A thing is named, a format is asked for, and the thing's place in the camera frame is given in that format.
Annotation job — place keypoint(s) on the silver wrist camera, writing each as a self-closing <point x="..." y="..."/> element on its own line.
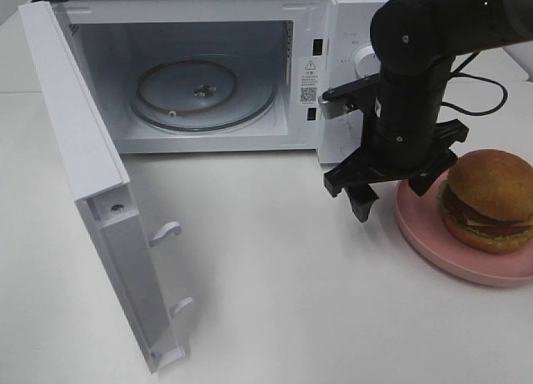
<point x="334" y="107"/>

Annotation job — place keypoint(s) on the upper white microwave knob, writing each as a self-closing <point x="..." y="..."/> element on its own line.
<point x="366" y="62"/>

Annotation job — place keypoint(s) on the pink round plate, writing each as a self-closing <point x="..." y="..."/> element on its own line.
<point x="419" y="220"/>

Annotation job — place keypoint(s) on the burger with lettuce and cheese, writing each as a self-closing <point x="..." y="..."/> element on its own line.
<point x="486" y="201"/>

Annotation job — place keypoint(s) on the white microwave door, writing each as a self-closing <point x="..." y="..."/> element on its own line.
<point x="100" y="185"/>

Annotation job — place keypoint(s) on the glass microwave turntable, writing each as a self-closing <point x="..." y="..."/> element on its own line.
<point x="205" y="93"/>

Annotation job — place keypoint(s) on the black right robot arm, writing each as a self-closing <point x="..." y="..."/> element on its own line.
<point x="416" y="42"/>

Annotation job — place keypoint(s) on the white microwave oven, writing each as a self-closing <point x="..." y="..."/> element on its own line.
<point x="310" y="46"/>

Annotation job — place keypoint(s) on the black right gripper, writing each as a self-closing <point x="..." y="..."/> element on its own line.
<point x="401" y="139"/>

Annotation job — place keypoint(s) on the round white door button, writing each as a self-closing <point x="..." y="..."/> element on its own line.
<point x="349" y="145"/>

